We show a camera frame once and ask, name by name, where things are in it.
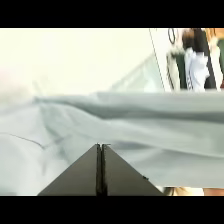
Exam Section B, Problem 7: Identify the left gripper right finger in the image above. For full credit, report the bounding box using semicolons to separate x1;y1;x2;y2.
101;143;164;197

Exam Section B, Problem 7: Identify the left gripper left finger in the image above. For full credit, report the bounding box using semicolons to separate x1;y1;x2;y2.
37;143;101;197

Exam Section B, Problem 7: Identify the light grey shirt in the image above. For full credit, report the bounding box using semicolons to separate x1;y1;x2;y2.
0;90;224;197

